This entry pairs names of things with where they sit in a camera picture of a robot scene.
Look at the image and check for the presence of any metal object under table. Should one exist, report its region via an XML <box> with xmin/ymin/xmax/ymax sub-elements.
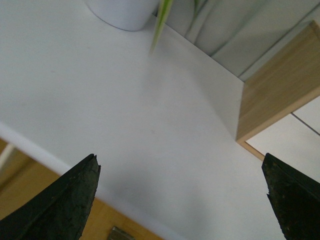
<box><xmin>107</xmin><ymin>226</ymin><xmax>135</xmax><ymax>240</ymax></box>

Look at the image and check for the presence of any white drawer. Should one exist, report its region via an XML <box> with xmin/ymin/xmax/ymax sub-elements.
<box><xmin>291</xmin><ymin>96</ymin><xmax>320</xmax><ymax>135</ymax></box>
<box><xmin>247</xmin><ymin>115</ymin><xmax>320</xmax><ymax>182</ymax></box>

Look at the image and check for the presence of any white plant pot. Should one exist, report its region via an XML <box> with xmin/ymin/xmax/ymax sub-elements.
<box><xmin>85</xmin><ymin>0</ymin><xmax>159</xmax><ymax>32</ymax></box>

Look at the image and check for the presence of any white table leg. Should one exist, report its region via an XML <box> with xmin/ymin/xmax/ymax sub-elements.
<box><xmin>0</xmin><ymin>143</ymin><xmax>16</xmax><ymax>171</ymax></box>

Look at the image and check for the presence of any grey curtain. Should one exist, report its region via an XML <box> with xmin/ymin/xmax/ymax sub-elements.
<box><xmin>165</xmin><ymin>0</ymin><xmax>320</xmax><ymax>81</ymax></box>

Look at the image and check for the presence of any light wood drawer cabinet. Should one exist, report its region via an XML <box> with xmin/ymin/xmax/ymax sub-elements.
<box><xmin>236</xmin><ymin>20</ymin><xmax>320</xmax><ymax>161</ymax></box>

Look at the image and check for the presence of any green striped spider plant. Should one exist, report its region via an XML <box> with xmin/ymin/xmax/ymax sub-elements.
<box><xmin>149</xmin><ymin>0</ymin><xmax>208</xmax><ymax>55</ymax></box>

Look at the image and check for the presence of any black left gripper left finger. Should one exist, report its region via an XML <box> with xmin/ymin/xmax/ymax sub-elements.
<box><xmin>0</xmin><ymin>154</ymin><xmax>101</xmax><ymax>240</ymax></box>

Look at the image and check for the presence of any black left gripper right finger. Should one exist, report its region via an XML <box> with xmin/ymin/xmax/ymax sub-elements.
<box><xmin>262</xmin><ymin>153</ymin><xmax>320</xmax><ymax>240</ymax></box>

